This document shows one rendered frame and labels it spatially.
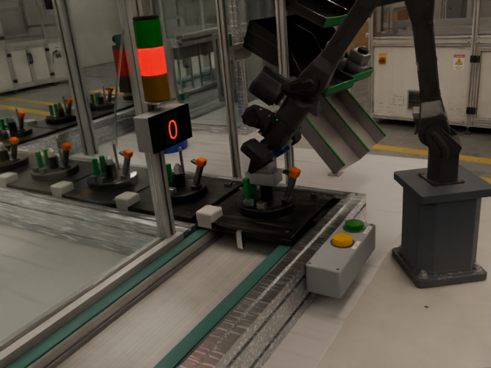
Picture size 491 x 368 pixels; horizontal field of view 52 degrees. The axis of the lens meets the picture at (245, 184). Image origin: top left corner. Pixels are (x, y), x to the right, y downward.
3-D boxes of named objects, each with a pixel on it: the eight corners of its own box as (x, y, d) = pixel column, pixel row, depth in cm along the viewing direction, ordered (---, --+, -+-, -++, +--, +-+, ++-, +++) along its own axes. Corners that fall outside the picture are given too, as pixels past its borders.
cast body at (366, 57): (367, 75, 142) (377, 52, 138) (359, 78, 139) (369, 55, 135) (343, 62, 145) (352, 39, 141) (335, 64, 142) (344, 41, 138)
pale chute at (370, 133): (376, 144, 149) (386, 135, 146) (354, 157, 140) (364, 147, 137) (318, 74, 154) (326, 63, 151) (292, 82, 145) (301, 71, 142)
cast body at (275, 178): (283, 179, 115) (280, 151, 113) (274, 187, 112) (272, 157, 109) (250, 176, 119) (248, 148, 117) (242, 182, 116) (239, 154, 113)
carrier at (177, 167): (245, 189, 134) (240, 144, 130) (191, 226, 115) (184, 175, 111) (174, 179, 147) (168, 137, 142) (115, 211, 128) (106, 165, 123)
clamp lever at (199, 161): (201, 185, 127) (207, 159, 123) (196, 188, 125) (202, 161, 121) (190, 178, 128) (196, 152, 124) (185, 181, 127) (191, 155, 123)
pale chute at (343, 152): (359, 160, 137) (370, 150, 134) (334, 174, 128) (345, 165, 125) (297, 83, 143) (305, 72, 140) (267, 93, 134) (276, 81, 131)
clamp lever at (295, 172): (292, 198, 114) (302, 169, 110) (288, 201, 113) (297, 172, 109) (279, 190, 115) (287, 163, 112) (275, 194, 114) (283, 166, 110)
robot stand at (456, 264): (488, 280, 101) (497, 188, 94) (417, 289, 100) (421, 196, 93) (453, 246, 115) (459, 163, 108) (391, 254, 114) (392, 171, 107)
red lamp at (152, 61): (172, 71, 97) (169, 45, 95) (155, 76, 93) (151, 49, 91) (152, 71, 99) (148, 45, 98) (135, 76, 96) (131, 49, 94)
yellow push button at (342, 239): (355, 243, 101) (355, 234, 100) (348, 252, 98) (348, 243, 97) (336, 239, 103) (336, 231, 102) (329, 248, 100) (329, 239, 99)
